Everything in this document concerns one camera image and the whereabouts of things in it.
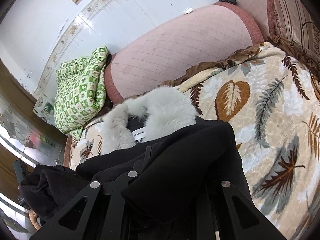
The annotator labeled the black coat with grey fur collar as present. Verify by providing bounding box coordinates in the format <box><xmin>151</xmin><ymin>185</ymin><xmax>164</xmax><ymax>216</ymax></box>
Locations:
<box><xmin>18</xmin><ymin>86</ymin><xmax>258</xmax><ymax>240</ymax></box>

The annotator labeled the person's left hand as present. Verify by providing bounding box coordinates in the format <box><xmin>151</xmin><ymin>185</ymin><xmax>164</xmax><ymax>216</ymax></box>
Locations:
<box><xmin>28</xmin><ymin>209</ymin><xmax>41</xmax><ymax>231</ymax></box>

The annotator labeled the leaf pattern fleece blanket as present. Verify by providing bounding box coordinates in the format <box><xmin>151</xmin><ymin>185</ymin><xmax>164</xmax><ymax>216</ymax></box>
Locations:
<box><xmin>67</xmin><ymin>36</ymin><xmax>319</xmax><ymax>239</ymax></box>

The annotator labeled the green white patterned cloth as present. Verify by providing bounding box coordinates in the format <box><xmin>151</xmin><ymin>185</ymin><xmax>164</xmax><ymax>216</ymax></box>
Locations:
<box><xmin>54</xmin><ymin>46</ymin><xmax>109</xmax><ymax>140</ymax></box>

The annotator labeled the pink quilted bolster cushion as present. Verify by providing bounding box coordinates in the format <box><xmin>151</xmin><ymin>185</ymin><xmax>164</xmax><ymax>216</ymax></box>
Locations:
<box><xmin>105</xmin><ymin>2</ymin><xmax>263</xmax><ymax>103</ymax></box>

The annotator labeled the striped floral pillow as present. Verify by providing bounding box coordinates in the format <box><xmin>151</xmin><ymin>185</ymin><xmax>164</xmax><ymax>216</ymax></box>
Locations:
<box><xmin>274</xmin><ymin>0</ymin><xmax>319</xmax><ymax>61</ymax></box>

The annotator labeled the small white object on bolster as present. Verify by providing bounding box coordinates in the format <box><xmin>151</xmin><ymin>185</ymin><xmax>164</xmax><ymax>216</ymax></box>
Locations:
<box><xmin>183</xmin><ymin>8</ymin><xmax>193</xmax><ymax>14</ymax></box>

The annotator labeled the brown wooden door frame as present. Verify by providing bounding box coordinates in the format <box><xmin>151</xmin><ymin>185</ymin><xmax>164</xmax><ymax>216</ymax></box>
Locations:
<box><xmin>1</xmin><ymin>63</ymin><xmax>67</xmax><ymax>203</ymax></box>

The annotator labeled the black cable on pillow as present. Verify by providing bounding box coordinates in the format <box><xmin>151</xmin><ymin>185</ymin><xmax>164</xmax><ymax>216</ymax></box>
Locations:
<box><xmin>299</xmin><ymin>21</ymin><xmax>320</xmax><ymax>63</ymax></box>

